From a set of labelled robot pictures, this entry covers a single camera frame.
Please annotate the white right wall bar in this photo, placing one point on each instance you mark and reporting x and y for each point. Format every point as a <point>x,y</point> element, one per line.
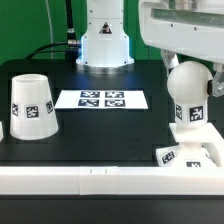
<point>216,148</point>

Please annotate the white lamp base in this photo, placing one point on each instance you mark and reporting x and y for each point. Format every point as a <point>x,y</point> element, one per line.
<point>189,151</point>

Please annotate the white marker sheet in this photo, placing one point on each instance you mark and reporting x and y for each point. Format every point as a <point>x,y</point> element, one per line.
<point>101,99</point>

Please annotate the white lamp shade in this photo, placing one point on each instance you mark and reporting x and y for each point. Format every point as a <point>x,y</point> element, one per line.
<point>32,110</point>

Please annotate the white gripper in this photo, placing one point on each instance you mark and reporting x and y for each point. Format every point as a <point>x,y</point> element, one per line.
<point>192,27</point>

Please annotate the white lamp bulb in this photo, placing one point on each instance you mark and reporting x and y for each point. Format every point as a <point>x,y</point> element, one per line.
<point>187,85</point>

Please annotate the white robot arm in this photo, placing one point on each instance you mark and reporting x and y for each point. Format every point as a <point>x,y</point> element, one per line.
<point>105,46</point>

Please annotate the white left wall bar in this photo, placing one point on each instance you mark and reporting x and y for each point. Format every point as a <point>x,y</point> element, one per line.
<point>1,132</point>

